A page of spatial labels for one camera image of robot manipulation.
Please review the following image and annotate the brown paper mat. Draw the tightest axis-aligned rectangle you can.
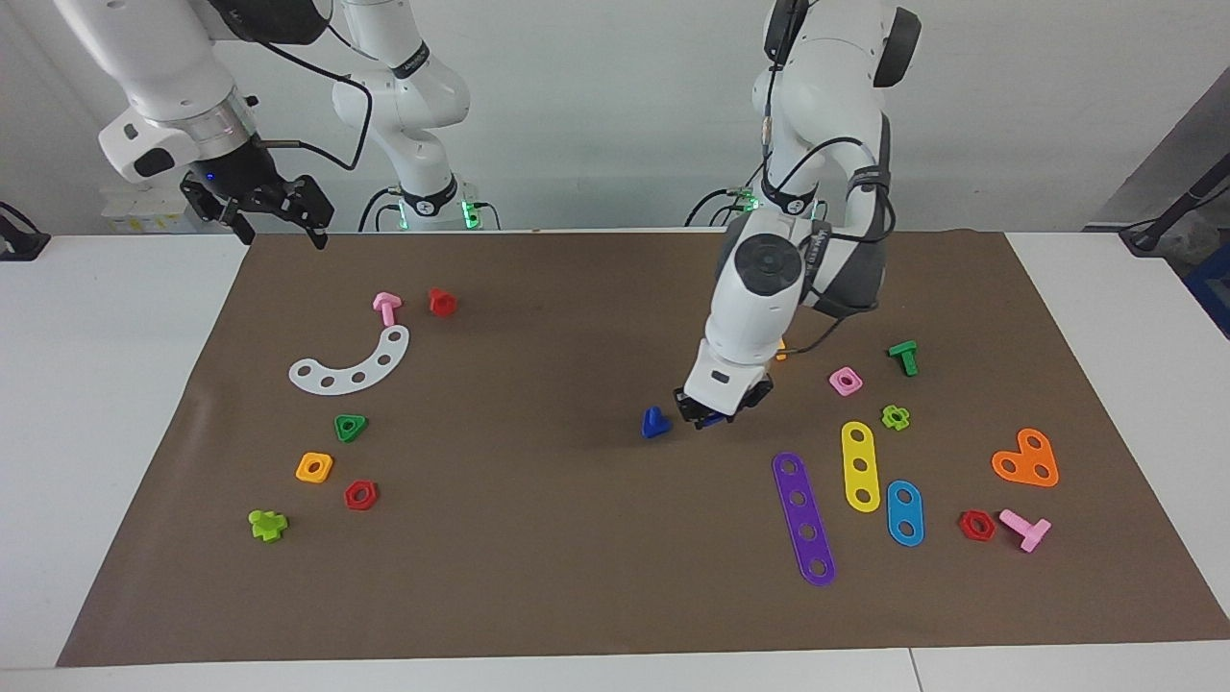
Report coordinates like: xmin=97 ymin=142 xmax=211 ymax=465
xmin=56 ymin=229 xmax=1230 ymax=668

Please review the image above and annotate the black pole stand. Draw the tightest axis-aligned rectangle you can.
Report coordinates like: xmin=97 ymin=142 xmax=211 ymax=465
xmin=1119 ymin=159 xmax=1230 ymax=258

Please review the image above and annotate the orange angled three-hole plate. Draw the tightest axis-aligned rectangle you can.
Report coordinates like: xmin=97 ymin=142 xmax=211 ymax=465
xmin=991 ymin=428 xmax=1060 ymax=488

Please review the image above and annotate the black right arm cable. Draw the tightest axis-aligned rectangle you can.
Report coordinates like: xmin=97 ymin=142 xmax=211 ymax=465
xmin=207 ymin=0 xmax=374 ymax=174

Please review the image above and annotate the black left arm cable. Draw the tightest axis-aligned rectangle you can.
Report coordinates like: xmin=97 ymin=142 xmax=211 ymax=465
xmin=764 ymin=58 xmax=899 ymax=358

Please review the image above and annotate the yellow three-hole plate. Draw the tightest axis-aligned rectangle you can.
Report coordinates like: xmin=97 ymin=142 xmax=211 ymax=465
xmin=841 ymin=421 xmax=882 ymax=514

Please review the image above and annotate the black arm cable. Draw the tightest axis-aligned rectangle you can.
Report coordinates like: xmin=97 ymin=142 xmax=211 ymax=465
xmin=207 ymin=0 xmax=374 ymax=174
xmin=764 ymin=58 xmax=899 ymax=358

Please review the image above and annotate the white cardboard box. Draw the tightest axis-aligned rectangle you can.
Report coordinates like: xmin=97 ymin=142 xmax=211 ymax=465
xmin=101 ymin=187 xmax=193 ymax=235

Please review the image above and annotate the blue two-hole plate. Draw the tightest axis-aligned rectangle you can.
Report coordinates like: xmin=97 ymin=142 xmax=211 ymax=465
xmin=885 ymin=480 xmax=926 ymax=548

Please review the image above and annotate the blue crate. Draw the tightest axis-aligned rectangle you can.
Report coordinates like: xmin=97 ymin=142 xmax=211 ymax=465
xmin=1184 ymin=245 xmax=1230 ymax=339

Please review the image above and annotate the purple four-hole plate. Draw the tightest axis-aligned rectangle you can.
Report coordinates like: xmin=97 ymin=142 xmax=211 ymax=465
xmin=772 ymin=452 xmax=837 ymax=587

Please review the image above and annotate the black base cable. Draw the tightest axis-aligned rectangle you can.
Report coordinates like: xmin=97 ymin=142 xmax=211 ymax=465
xmin=358 ymin=187 xmax=501 ymax=234
xmin=684 ymin=187 xmax=760 ymax=230

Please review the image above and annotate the white curved five-hole plate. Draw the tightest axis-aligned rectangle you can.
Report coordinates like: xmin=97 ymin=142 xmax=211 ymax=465
xmin=288 ymin=325 xmax=411 ymax=396

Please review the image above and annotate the black table clamp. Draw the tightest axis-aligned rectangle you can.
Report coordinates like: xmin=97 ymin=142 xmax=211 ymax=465
xmin=0 ymin=200 xmax=51 ymax=262

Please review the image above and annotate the black right base cable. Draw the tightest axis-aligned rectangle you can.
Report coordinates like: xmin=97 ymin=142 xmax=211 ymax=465
xmin=358 ymin=187 xmax=501 ymax=234

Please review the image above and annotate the black left base cable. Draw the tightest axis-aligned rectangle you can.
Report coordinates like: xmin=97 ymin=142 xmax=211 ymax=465
xmin=684 ymin=187 xmax=760 ymax=230

